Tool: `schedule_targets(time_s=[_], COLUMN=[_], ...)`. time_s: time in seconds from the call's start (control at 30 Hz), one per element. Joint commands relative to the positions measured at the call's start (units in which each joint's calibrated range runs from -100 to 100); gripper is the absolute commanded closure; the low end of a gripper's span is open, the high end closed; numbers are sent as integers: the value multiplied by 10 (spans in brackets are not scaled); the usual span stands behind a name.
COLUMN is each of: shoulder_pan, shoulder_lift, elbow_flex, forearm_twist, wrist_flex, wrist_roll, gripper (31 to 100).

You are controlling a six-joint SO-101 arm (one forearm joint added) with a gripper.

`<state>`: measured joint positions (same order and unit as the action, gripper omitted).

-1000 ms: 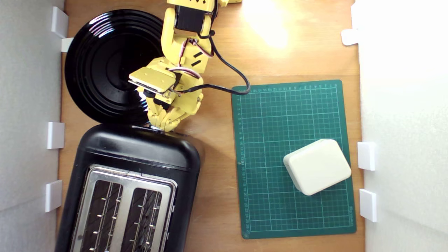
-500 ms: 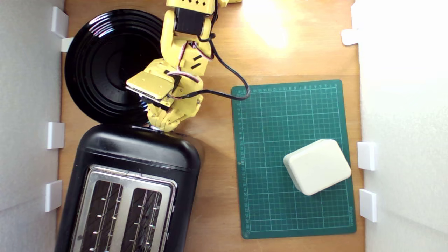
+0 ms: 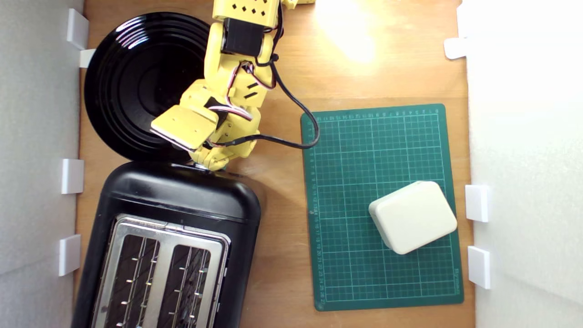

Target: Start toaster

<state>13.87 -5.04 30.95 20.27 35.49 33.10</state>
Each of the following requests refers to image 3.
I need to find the black camera cable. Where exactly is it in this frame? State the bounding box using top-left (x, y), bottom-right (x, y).
top-left (207, 0), bottom-right (320, 150)

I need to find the green cutting mat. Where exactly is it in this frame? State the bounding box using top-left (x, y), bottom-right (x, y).
top-left (301, 104), bottom-right (465, 312)

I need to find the white rounded block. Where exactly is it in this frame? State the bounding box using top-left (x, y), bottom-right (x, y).
top-left (368, 181), bottom-right (458, 255)

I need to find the black round plate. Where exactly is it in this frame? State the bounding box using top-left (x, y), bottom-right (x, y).
top-left (84, 12), bottom-right (215, 162)

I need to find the yellow wrist camera mount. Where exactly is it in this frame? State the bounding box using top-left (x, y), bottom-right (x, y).
top-left (150, 104), bottom-right (220, 152)

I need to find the black two-slot toaster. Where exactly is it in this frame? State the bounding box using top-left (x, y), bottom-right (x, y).
top-left (71, 159), bottom-right (262, 328)

